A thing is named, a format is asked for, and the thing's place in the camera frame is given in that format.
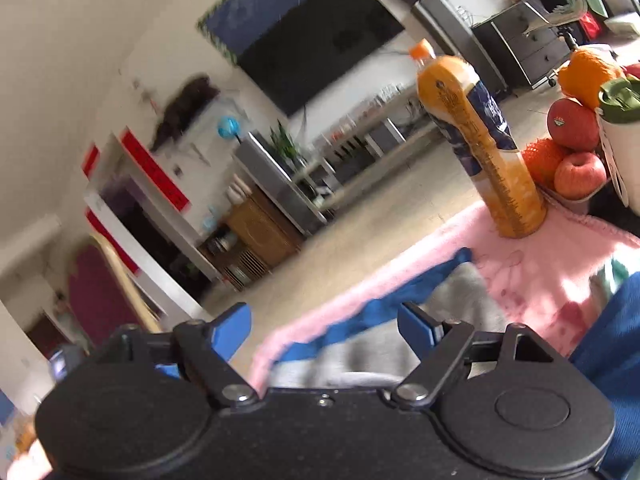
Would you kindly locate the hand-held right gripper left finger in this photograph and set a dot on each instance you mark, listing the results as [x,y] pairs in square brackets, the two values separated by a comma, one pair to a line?
[234,326]

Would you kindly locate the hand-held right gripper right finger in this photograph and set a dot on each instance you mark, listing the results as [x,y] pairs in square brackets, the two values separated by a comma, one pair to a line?
[414,327]

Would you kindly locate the grey and blue garment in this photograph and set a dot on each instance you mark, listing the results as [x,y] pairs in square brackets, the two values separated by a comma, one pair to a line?
[465,300]

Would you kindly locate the wooden cabinet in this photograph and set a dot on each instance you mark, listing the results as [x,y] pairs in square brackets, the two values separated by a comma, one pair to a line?
[260,235]

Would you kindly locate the maroon armchair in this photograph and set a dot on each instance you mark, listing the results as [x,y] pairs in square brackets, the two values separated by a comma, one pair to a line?
[100,290]

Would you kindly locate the grey metal cabinet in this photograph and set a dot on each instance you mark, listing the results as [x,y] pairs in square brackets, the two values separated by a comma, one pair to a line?
[280,185]

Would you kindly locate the red door couplet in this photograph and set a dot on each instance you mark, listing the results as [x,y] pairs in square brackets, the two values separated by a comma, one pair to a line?
[110,240]
[155,170]

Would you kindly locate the pink blanket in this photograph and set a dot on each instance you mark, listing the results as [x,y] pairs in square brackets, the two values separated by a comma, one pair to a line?
[550,260]

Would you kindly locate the orange and green packets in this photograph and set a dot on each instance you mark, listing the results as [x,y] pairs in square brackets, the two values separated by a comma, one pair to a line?
[500,175]

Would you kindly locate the green potted plant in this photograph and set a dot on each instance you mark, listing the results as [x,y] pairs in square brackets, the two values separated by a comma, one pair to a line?
[285,142]

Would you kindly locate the small blue globe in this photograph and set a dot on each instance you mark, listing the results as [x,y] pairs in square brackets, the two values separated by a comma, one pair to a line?
[228,127]

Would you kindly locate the white fruit plate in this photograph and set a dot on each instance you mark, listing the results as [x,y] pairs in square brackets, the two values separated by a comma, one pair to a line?
[570,197]

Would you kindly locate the blue cloth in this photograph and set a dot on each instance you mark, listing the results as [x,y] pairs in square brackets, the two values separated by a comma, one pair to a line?
[615,360]

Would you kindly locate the low white shelf unit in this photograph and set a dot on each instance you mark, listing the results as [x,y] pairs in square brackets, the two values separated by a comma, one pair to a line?
[360,130]

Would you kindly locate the netted bag of oranges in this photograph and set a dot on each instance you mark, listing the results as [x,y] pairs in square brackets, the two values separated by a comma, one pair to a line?
[542,160]

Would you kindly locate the red apple with sticker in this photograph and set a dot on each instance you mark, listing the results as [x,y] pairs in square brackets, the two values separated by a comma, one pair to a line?
[572,127]

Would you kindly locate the white cup with green lid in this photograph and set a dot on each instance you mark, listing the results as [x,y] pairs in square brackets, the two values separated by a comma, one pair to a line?
[622,145]

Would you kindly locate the tall grey cabinet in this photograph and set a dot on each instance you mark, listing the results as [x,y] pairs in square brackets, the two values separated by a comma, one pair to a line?
[450,35]

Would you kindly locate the black television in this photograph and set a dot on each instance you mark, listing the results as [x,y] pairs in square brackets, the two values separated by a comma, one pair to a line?
[320,40]

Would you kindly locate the dark drawer cabinet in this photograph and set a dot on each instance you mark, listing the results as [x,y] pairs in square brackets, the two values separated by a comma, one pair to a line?
[525,45]

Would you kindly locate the dark hanging wall decoration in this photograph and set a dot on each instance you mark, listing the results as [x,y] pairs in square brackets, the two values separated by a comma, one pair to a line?
[182,105]

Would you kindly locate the blue wall poster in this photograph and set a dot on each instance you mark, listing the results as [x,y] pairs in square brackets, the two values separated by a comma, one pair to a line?
[250,5]

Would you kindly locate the chrome chair frame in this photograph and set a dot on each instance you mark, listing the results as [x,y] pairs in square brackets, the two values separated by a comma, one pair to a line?
[570,2]

